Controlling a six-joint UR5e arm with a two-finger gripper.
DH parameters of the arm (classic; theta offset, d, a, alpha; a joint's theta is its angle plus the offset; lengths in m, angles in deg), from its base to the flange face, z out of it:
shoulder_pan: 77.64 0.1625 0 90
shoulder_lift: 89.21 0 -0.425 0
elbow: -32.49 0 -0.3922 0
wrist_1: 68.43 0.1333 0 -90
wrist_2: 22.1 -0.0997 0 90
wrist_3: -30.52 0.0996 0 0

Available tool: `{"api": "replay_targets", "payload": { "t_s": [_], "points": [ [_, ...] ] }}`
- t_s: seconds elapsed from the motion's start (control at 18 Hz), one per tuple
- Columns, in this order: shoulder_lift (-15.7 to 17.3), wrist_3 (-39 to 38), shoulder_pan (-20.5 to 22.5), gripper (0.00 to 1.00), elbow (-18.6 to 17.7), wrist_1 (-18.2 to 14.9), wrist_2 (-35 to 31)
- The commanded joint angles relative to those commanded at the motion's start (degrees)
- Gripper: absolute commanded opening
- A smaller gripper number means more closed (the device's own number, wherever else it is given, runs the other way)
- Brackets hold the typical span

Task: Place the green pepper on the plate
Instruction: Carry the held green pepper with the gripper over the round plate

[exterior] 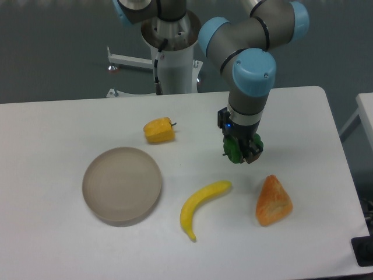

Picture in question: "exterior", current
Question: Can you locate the black cable on pedestal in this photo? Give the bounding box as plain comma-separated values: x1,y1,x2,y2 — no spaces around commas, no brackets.
153,38,168,96

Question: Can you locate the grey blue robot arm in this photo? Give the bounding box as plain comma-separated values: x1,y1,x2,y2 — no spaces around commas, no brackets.
113,1,309,163

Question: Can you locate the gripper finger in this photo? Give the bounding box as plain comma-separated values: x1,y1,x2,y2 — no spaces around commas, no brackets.
233,139,246,163
246,140,262,164

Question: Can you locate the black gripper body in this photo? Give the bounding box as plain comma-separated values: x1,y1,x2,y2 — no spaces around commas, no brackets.
217,107,260,139

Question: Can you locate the green toy pepper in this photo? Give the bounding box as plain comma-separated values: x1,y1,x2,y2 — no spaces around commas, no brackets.
223,134,263,164

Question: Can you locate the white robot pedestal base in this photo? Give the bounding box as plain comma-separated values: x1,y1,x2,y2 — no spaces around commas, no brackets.
107,10,203,95

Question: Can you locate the yellow toy pepper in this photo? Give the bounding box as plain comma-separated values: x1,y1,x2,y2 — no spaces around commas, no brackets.
143,117,177,144

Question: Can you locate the black device at edge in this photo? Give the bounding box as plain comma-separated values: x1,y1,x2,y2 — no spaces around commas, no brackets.
350,198,373,267

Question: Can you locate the white side table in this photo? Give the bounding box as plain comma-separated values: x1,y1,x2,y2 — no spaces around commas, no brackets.
339,93,373,146

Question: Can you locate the beige round plate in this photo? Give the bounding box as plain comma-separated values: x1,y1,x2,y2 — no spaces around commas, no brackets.
82,147,162,226

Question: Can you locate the orange toy croissant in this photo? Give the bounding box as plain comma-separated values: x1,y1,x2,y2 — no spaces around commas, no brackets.
255,174,293,226

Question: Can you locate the yellow toy banana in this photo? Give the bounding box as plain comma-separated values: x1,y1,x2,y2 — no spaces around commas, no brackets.
180,180,232,242

